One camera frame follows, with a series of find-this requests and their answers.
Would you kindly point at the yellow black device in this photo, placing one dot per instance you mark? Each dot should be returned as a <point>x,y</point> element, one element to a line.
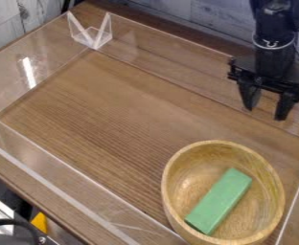
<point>37,222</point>

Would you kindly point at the green rectangular block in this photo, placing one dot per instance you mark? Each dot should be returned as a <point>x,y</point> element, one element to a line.
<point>215,205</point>

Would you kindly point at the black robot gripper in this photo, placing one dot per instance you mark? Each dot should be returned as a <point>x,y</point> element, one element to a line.
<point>267,70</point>

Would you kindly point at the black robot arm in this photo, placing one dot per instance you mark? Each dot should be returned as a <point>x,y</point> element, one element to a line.
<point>277,23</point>

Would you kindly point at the brown wooden bowl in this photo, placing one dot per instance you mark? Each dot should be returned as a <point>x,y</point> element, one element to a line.
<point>191,172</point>

